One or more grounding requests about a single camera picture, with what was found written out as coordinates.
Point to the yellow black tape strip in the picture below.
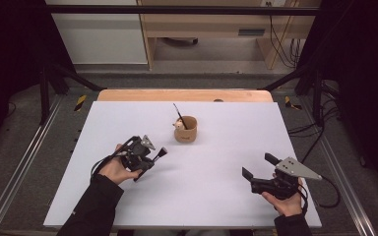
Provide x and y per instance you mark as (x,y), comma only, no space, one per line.
(80,102)
(290,103)

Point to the light wooden desk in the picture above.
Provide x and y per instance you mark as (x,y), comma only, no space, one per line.
(210,26)

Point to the black metal stand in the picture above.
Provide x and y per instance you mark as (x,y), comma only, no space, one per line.
(317,98)
(44,98)

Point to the person's right hand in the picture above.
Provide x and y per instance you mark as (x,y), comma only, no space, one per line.
(287,206)

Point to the black horizontal bar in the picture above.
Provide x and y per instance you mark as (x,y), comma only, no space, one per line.
(177,10)

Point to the white cabinet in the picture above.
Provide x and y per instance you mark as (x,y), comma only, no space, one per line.
(101,39)

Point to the wooden cup with animal figure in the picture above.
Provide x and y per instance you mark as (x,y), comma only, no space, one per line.
(186,135)

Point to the wooden table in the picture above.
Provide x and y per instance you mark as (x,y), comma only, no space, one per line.
(177,95)

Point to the aluminium rail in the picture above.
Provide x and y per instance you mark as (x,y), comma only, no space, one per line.
(19,164)
(344,183)

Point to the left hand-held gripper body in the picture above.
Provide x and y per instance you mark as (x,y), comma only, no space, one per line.
(136,154)

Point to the black curtain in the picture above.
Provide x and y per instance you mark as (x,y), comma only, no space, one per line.
(10,49)
(367,82)

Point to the white board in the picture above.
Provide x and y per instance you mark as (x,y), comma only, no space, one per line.
(193,196)

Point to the person's left hand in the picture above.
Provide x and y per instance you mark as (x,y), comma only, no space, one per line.
(116,170)

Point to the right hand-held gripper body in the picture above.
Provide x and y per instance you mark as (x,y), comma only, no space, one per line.
(292,167)

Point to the thin black makeup brush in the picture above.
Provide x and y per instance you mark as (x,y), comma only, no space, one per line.
(179,114)

